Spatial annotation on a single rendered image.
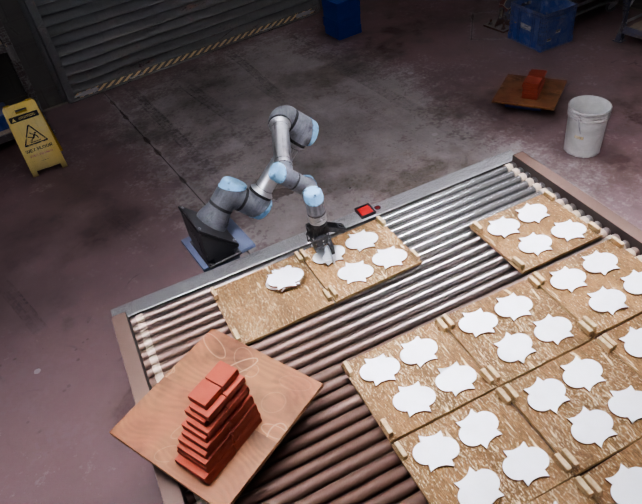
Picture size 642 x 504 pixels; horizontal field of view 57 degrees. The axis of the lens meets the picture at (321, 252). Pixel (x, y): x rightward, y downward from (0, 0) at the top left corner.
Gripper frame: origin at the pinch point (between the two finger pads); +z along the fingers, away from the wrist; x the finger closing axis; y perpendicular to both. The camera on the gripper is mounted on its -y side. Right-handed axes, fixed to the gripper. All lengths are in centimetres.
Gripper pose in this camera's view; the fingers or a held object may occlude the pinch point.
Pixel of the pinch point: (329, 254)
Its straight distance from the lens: 257.1
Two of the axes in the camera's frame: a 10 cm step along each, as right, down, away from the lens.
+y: -8.8, 4.0, -2.6
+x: 4.6, 5.5, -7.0
